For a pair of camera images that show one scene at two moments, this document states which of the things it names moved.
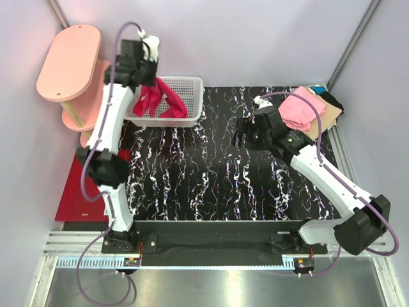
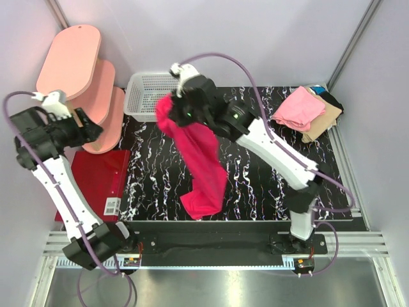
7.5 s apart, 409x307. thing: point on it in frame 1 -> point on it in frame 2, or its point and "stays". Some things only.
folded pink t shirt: x=298 y=112 stays
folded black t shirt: x=330 y=98 stays
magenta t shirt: x=146 y=100 -> x=199 y=149
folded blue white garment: x=317 y=89 stays
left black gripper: x=154 y=65 -> x=88 y=131
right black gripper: x=245 y=126 -> x=176 y=103
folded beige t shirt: x=328 y=119 stays
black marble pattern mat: x=193 y=173 stays
